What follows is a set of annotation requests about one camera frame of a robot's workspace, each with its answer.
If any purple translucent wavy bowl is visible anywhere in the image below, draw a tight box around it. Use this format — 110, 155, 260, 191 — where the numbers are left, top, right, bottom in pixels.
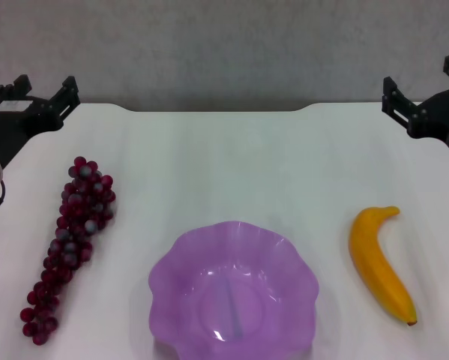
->
148, 220, 320, 360

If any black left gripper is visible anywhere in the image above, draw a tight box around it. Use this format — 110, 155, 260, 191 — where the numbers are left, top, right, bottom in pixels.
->
0, 73, 81, 168

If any yellow banana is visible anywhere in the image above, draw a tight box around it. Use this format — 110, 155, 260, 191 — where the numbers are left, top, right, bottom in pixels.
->
349, 205, 419, 327

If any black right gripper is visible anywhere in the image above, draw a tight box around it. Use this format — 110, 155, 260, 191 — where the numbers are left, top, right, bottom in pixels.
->
382, 55, 449, 166

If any dark red grape bunch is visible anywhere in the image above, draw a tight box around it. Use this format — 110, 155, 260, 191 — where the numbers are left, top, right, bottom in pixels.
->
19, 156, 117, 347

